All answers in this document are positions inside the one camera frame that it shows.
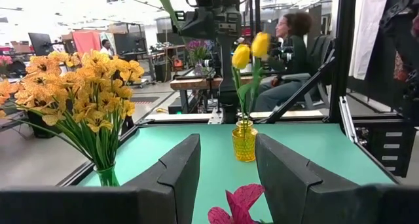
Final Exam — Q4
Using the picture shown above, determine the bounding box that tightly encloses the black floor container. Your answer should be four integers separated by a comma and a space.
26, 109, 63, 140

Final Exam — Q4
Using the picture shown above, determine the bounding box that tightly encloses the white hanging cloth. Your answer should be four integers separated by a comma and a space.
348, 0, 392, 81

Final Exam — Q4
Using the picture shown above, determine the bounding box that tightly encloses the black trash bin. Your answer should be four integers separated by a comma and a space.
153, 60, 171, 83

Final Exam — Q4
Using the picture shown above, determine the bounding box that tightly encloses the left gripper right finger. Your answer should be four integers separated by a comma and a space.
255, 134, 361, 224

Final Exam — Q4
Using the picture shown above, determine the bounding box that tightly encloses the orange artificial flower bunch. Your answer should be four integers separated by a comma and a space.
0, 50, 109, 172
65, 48, 145, 172

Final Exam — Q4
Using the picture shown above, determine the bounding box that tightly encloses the red artificial flower bunch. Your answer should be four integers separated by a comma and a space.
207, 183, 266, 224

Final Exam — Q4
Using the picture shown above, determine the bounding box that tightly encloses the silver metal bracket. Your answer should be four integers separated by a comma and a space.
338, 96, 357, 143

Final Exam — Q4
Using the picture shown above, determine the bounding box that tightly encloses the wooden workbench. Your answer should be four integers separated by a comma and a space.
169, 75, 259, 91

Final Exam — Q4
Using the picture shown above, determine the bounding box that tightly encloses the black computer monitor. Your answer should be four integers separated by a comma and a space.
27, 32, 56, 57

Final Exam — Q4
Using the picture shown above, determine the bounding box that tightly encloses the green glass vase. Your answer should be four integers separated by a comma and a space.
94, 163, 121, 188

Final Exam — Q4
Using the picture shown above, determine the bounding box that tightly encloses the pink hanging cloth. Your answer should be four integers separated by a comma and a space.
71, 29, 102, 54

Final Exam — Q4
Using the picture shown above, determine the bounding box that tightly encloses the yellow glass vase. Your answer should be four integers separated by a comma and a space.
231, 119, 259, 163

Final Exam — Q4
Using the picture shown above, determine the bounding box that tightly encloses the teal table mat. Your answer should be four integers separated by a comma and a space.
77, 123, 397, 224

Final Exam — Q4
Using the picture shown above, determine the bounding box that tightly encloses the purple flower bouquet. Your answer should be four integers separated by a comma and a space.
186, 39, 214, 67

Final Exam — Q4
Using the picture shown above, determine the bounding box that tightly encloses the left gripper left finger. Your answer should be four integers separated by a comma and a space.
121, 134, 202, 224

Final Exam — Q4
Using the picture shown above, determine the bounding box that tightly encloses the person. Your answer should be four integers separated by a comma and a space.
100, 39, 115, 57
253, 11, 328, 112

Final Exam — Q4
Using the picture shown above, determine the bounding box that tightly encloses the black office chair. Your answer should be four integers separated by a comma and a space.
281, 33, 333, 111

